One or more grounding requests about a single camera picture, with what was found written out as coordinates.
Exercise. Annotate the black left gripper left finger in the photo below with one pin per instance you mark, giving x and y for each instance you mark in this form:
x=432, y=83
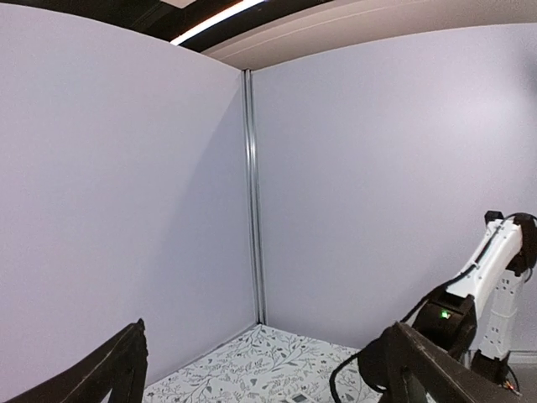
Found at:
x=114, y=372

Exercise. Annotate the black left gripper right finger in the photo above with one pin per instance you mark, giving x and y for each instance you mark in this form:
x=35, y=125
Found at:
x=417, y=368

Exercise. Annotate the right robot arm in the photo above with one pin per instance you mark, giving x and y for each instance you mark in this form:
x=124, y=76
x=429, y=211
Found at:
x=455, y=343

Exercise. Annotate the floral patterned table mat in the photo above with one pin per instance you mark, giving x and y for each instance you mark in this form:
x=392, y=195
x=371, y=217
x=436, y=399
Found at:
x=264, y=364

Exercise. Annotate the right aluminium corner post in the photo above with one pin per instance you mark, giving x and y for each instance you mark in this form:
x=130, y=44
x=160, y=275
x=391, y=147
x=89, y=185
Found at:
x=260, y=304

